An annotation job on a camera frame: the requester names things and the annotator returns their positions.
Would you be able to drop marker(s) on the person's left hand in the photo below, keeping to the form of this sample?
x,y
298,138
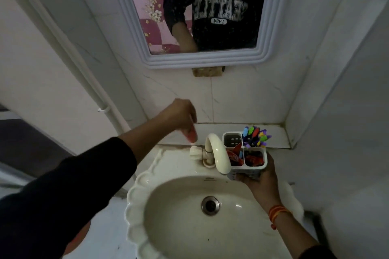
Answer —
x,y
177,114

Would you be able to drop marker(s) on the person's right hand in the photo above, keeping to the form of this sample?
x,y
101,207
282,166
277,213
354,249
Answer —
x,y
264,187

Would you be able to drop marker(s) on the person's right thumb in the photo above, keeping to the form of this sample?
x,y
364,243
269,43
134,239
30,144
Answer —
x,y
270,163

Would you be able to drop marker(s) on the person's left fingers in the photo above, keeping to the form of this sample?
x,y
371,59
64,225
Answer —
x,y
192,135

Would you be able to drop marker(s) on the white plastic toothbrush caddy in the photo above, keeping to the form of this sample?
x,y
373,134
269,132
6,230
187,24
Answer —
x,y
256,170

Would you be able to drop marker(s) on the person's right forearm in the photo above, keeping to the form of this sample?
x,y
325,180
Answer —
x,y
293,234

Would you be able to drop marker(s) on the person's left forearm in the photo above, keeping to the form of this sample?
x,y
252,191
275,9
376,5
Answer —
x,y
142,137

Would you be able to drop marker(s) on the dark red toothpaste tube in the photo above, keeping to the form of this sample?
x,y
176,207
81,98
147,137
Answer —
x,y
253,158

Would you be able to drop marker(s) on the bunch of colourful toothbrushes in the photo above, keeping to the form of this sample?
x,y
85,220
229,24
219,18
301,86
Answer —
x,y
254,138

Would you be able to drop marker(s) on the cream plastic faucet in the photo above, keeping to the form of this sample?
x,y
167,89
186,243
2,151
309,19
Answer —
x,y
218,152

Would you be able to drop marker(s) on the red thread wristband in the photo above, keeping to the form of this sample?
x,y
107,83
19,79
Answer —
x,y
278,212

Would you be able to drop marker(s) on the wooden mounting block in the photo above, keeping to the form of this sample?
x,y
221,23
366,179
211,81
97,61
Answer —
x,y
208,71

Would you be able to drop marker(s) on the metal sink drain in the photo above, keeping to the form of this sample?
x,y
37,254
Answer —
x,y
210,205

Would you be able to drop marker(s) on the white pipe clip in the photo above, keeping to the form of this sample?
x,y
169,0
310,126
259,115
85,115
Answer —
x,y
102,109

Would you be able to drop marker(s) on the cream scalloped wash basin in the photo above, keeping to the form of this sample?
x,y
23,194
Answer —
x,y
182,231

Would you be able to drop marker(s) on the black right sleeve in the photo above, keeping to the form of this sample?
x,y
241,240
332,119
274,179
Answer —
x,y
317,253

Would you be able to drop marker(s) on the black sleeve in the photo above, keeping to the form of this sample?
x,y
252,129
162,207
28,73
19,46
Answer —
x,y
67,201
317,253

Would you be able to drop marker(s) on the black left sleeve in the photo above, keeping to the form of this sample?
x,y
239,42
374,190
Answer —
x,y
67,201

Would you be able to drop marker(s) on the red bucket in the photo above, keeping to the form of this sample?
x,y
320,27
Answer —
x,y
77,236

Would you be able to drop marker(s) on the white wall pipe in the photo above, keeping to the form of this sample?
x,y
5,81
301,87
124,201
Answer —
x,y
76,64

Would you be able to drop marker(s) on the white framed wall mirror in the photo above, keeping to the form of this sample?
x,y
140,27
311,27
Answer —
x,y
273,10

